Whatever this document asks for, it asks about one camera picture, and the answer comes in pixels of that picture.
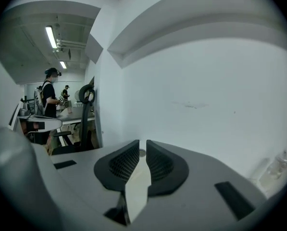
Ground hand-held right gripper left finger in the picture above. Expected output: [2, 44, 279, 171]
[49, 140, 141, 228]

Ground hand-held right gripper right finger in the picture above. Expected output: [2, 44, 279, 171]
[137, 139, 268, 229]

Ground black mesh office chair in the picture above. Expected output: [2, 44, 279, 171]
[50, 84, 97, 155]

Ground clear plastic bottle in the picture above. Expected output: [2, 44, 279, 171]
[259, 148, 287, 190]

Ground white monitor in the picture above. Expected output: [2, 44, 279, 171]
[8, 101, 24, 131]

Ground white ceiling pipes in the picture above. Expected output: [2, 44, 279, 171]
[52, 38, 87, 53]

